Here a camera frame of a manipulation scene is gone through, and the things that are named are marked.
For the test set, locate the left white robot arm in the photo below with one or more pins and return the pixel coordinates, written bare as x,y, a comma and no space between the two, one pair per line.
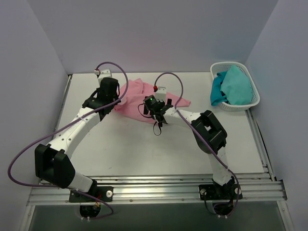
52,161

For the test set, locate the aluminium rail frame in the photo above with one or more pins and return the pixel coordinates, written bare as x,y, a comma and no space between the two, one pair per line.
156,179

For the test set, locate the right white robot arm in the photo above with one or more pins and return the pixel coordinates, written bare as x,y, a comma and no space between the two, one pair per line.
209,133

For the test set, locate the light teal t shirt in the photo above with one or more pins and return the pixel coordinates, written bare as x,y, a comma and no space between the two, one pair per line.
237,87

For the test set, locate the white plastic basket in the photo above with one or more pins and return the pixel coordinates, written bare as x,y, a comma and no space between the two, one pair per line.
224,66

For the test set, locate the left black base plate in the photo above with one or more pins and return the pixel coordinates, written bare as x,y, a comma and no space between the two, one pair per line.
104,193

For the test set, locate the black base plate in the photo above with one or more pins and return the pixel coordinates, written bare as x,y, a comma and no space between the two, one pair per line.
217,192
104,193

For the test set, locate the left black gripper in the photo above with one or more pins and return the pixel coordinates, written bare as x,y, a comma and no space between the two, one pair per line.
109,87

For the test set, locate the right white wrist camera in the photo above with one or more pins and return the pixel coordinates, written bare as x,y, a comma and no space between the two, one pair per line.
160,93

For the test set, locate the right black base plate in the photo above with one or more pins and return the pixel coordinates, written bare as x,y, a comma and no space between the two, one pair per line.
217,192

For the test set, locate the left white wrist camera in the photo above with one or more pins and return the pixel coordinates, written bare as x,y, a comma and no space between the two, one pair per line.
102,73

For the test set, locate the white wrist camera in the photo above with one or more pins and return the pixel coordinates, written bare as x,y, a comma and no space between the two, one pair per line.
102,73
160,93

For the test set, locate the dark teal t shirt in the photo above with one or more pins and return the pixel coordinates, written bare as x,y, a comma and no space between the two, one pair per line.
217,96

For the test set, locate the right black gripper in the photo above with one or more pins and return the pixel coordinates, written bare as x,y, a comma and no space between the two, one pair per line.
151,104

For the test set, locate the pink t shirt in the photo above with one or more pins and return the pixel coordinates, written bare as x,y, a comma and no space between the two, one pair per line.
130,105

